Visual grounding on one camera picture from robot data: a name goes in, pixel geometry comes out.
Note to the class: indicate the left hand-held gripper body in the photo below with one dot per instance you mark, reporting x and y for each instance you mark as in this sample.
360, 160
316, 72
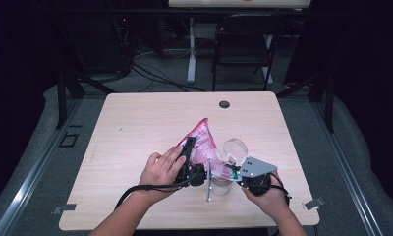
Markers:
193, 173

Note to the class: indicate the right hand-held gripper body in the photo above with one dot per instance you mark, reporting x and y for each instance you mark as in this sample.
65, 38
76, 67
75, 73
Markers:
255, 168

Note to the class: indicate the red and white plastic bag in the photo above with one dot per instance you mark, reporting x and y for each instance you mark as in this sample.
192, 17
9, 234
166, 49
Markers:
204, 144

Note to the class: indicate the glass jar with hinged lid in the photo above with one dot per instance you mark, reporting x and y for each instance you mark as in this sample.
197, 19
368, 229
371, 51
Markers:
221, 187

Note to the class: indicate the person's left hand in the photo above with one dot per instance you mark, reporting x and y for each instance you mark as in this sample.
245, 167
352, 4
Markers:
160, 173

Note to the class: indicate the person's right hand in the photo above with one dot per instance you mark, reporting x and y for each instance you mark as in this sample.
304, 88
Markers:
269, 203

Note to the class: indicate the round table grommet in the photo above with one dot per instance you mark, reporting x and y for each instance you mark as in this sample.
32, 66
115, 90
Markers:
224, 104

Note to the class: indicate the grey tape strip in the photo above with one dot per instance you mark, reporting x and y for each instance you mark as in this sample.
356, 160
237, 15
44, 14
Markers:
65, 207
314, 203

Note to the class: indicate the black metal stand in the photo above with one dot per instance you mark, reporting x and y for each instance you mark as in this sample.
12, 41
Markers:
329, 105
61, 98

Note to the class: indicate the white desk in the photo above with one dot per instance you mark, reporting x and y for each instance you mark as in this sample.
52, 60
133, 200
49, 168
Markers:
192, 49

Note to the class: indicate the short black tape strip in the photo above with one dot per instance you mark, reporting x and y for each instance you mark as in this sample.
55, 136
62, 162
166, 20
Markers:
75, 126

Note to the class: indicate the black folding chair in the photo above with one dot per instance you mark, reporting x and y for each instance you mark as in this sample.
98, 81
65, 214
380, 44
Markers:
247, 36

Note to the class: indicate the aluminium floor rail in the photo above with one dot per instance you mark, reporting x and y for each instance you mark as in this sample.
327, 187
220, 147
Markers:
350, 183
30, 183

